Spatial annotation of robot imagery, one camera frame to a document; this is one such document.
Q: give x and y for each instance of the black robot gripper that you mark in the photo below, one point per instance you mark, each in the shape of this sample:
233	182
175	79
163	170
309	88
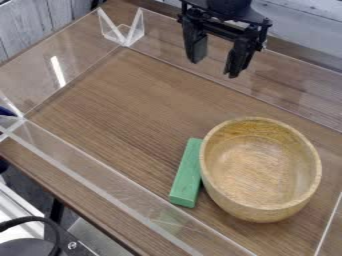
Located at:
229	19

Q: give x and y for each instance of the light brown wooden bowl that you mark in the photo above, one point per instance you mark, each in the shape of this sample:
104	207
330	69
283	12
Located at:
261	168

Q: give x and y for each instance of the green rectangular block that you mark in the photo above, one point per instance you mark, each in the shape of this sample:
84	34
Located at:
186	184

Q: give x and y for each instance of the black table leg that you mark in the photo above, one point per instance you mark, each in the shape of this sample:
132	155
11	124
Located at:
56	211

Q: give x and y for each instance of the clear acrylic corner bracket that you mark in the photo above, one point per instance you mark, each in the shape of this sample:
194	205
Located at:
123	34

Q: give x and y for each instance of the clear acrylic tray wall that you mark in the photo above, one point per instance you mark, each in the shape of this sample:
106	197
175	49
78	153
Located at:
106	113

